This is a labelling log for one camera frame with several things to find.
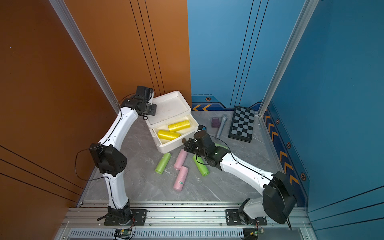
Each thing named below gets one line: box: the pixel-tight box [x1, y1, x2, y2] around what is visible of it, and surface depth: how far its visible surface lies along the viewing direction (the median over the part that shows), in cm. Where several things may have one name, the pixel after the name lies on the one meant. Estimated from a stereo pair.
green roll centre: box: [192, 154, 210, 177], surface depth 89 cm
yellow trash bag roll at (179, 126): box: [168, 119, 191, 132], surface depth 88 cm
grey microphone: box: [216, 115, 228, 139], surface depth 113 cm
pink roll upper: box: [173, 149, 189, 171], surface depth 93 cm
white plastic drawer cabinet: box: [145, 90, 200, 154], surface depth 88 cm
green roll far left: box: [155, 152, 172, 175], surface depth 91 cm
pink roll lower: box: [173, 166, 189, 191], surface depth 85 cm
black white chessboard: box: [228, 105, 256, 143], surface depth 111 cm
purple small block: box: [211, 117, 220, 128], surface depth 111 cm
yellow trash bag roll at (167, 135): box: [157, 130, 181, 141], surface depth 84 cm
